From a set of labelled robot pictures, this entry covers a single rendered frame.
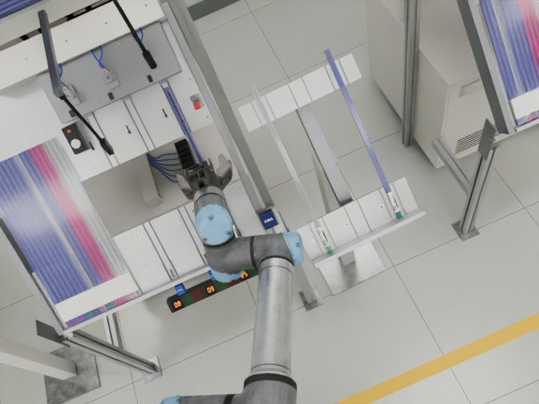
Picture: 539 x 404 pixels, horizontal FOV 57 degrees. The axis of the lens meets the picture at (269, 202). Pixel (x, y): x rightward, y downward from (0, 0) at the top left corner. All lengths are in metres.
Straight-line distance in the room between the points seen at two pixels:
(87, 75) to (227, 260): 0.61
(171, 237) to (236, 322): 0.80
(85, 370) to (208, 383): 0.56
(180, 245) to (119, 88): 0.47
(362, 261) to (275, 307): 1.22
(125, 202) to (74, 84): 0.58
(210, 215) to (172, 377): 1.28
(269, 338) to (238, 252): 0.24
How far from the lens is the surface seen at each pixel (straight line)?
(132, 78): 1.37
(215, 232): 1.06
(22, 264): 1.59
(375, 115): 2.56
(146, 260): 1.51
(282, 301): 1.00
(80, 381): 2.41
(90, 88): 1.39
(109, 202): 1.88
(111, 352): 1.93
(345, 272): 2.16
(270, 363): 0.93
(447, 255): 2.21
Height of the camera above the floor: 2.04
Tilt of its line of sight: 59 degrees down
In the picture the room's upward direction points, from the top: 25 degrees counter-clockwise
